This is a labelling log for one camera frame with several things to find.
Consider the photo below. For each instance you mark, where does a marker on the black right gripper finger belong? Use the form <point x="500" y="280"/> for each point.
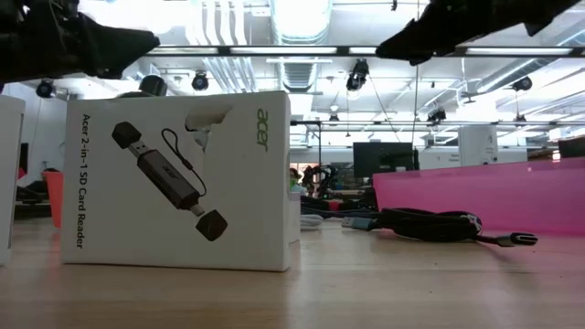
<point x="416" y="43"/>

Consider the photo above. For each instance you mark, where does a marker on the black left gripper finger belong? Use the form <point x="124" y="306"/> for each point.
<point x="128" y="50"/>

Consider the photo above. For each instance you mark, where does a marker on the pink plastic bin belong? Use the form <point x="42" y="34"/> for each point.
<point x="503" y="196"/>

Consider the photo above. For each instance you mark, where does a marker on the black ceiling spotlight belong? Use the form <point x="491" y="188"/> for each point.
<point x="522" y="83"/>
<point x="44" y="88"/>
<point x="199" y="81"/>
<point x="358" y="75"/>

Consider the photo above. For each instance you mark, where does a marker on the white round pillar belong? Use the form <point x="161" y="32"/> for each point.
<point x="477" y="146"/>

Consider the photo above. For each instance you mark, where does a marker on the black computer monitor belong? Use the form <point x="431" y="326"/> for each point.
<point x="381" y="160"/>

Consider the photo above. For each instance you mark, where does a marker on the overhead LED light bar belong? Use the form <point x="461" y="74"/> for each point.
<point x="283" y="50"/>

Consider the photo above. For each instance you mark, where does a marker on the plain white box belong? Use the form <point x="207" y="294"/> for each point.
<point x="9" y="183"/>

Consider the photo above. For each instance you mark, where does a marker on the orange plastic basket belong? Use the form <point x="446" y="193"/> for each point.
<point x="55" y="201"/>

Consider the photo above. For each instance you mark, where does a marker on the black background robot equipment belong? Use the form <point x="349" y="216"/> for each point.
<point x="322" y="180"/>

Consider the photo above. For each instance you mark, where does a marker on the white Acer card reader box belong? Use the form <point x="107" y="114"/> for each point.
<point x="247" y="205"/>

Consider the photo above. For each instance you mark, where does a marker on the small white box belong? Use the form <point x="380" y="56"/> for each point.
<point x="295" y="219"/>

